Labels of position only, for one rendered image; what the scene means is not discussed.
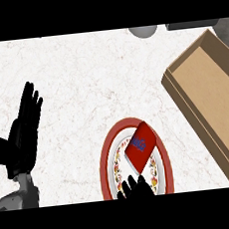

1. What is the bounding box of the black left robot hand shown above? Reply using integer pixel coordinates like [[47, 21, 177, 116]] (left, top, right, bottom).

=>
[[0, 80, 52, 181]]

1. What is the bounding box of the grey round object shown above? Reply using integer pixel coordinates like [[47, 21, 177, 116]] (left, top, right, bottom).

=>
[[127, 24, 159, 41]]

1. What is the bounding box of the brown cardboard box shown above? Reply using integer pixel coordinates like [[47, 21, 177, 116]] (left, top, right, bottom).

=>
[[156, 27, 229, 194]]

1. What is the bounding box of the red cupcake with blue print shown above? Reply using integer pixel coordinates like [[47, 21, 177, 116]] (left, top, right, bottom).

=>
[[120, 119, 160, 177]]

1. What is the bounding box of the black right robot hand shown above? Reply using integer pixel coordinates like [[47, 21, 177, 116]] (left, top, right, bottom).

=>
[[114, 172, 156, 200]]

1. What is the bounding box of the red-rimmed floral plate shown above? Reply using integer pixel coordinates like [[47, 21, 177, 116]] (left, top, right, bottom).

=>
[[94, 113, 176, 202]]

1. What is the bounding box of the dark grey flat appliance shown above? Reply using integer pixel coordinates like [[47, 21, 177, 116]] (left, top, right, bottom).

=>
[[165, 17, 221, 32]]

